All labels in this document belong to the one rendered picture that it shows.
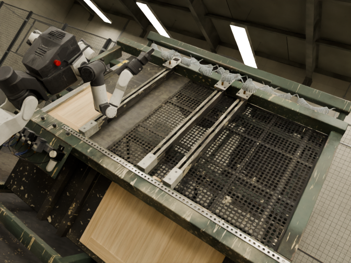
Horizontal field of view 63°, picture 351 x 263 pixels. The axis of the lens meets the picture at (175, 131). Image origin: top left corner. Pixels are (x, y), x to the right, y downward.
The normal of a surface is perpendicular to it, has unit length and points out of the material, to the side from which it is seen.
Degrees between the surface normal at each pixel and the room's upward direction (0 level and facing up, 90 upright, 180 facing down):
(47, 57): 82
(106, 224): 90
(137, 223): 90
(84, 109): 53
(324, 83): 90
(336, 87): 90
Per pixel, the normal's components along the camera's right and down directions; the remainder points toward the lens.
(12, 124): 0.50, 0.64
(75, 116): 0.04, -0.73
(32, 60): -0.25, -0.36
